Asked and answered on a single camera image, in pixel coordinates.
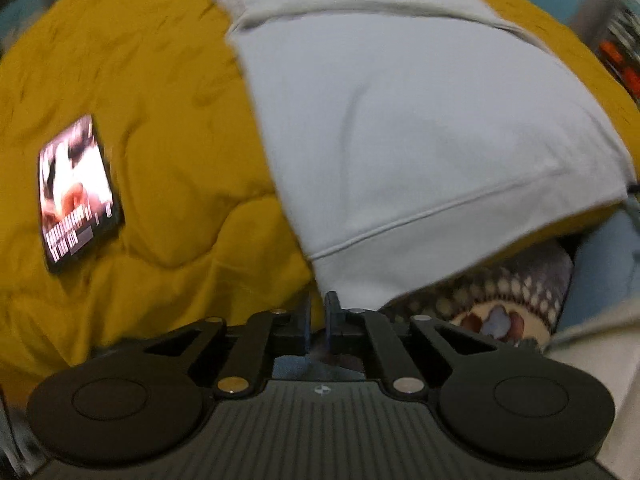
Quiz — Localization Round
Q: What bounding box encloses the white Nevada sweatshirt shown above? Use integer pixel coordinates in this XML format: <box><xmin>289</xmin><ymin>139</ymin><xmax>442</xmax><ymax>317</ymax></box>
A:
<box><xmin>214</xmin><ymin>0</ymin><xmax>636</xmax><ymax>310</ymax></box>

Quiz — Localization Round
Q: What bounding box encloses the mustard yellow quilt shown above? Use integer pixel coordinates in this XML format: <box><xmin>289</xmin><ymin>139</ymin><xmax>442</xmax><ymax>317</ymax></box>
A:
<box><xmin>0</xmin><ymin>0</ymin><xmax>640</xmax><ymax>411</ymax></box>

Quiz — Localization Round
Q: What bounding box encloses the patterned bedsheet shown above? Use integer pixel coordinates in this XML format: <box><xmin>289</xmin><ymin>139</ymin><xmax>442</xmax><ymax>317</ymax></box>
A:
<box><xmin>381</xmin><ymin>240</ymin><xmax>574</xmax><ymax>348</ymax></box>

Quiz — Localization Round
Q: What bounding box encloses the smartphone with lit screen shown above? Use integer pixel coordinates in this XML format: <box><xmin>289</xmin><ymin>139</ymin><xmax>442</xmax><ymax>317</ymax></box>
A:
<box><xmin>37</xmin><ymin>115</ymin><xmax>124</xmax><ymax>273</ymax></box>

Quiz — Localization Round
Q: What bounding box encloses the colourful bookshelf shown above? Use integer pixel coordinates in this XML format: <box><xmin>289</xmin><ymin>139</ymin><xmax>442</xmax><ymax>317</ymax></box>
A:
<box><xmin>597</xmin><ymin>3</ymin><xmax>640</xmax><ymax>104</ymax></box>

